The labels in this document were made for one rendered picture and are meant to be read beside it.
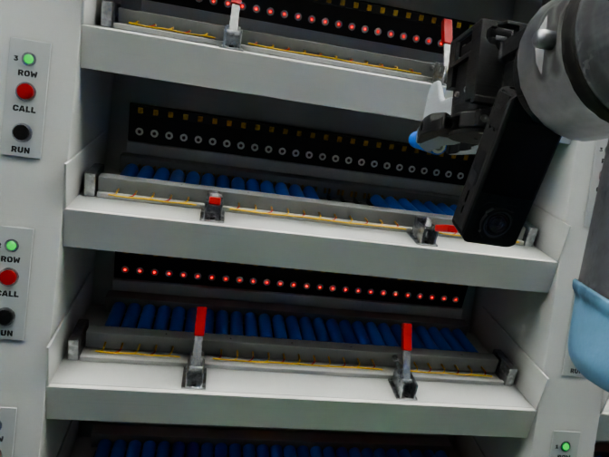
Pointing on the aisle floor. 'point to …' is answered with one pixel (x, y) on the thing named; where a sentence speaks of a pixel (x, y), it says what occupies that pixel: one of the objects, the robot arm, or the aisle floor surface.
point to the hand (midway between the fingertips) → (437, 149)
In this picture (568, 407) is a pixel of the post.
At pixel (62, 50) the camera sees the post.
